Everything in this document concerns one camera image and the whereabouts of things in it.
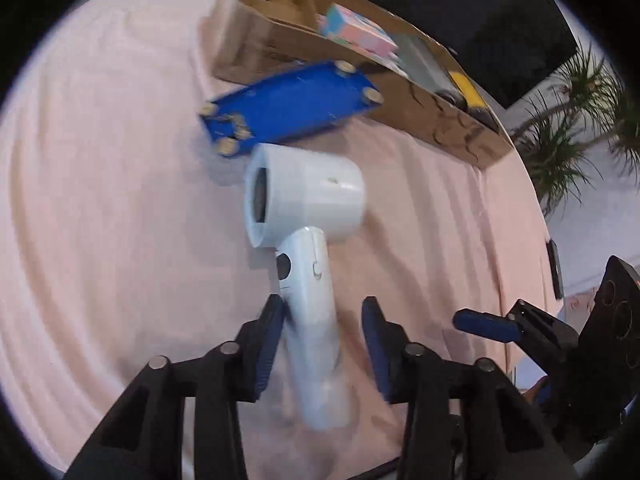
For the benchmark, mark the silver can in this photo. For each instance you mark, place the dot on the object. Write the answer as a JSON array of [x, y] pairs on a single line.
[[422, 60]]

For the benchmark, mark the spiky green palm plant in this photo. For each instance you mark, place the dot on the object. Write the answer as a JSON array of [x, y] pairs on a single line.
[[565, 150]]

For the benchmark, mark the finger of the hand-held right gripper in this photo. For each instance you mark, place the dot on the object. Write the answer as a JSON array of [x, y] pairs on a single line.
[[485, 326]]

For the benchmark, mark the cardboard box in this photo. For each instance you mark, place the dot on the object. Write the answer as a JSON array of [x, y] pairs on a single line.
[[415, 110]]

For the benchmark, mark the colourful printed box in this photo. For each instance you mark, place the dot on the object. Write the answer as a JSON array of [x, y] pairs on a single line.
[[355, 30]]

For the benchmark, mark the white hair dryer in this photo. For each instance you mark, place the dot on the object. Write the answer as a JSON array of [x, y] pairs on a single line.
[[310, 190]]

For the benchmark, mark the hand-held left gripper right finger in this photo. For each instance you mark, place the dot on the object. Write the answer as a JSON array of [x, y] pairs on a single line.
[[375, 345]]

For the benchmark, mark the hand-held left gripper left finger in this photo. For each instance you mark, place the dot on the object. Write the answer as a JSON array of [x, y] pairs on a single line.
[[270, 345]]

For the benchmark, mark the black television screen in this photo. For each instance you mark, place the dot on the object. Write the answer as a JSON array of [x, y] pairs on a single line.
[[475, 10]]

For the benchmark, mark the yellow can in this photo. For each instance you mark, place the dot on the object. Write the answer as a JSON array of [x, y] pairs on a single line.
[[467, 87]]

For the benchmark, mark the blue tray with feet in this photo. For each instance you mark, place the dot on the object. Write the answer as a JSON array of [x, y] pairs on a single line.
[[295, 105]]

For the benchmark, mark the black smartphone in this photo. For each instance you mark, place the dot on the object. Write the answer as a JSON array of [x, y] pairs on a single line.
[[554, 270]]

